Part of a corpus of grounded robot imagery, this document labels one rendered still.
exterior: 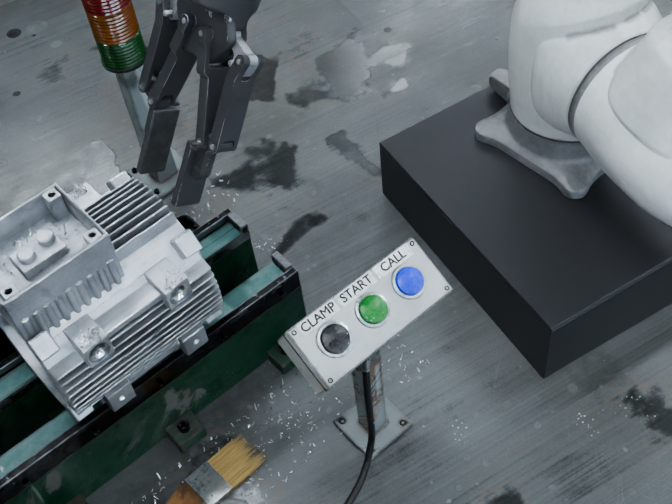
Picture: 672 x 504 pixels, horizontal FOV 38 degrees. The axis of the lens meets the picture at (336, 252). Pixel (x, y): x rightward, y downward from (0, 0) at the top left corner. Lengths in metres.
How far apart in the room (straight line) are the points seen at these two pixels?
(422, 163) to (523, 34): 0.24
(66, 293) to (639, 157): 0.60
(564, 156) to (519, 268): 0.17
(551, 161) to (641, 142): 0.24
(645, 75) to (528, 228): 0.28
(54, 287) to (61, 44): 0.87
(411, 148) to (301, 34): 0.44
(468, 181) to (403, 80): 0.35
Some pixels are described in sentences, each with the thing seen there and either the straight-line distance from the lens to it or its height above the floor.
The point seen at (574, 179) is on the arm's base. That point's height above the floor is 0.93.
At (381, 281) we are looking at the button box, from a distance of 0.99.
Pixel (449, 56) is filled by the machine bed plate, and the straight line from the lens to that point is 1.64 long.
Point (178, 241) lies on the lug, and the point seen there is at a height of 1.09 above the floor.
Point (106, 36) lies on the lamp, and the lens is 1.30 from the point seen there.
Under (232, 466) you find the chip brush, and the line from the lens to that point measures 1.20.
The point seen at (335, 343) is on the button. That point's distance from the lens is 0.95.
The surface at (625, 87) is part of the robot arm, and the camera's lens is 1.08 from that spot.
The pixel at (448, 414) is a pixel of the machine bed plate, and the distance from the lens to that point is 1.22.
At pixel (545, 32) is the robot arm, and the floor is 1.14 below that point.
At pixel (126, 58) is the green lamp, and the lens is 1.32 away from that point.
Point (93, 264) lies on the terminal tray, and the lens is 1.00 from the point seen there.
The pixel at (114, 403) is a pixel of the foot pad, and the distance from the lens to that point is 1.08.
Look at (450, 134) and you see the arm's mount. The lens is 1.35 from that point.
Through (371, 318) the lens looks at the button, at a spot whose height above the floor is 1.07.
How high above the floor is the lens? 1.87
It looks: 52 degrees down
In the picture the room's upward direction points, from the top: 8 degrees counter-clockwise
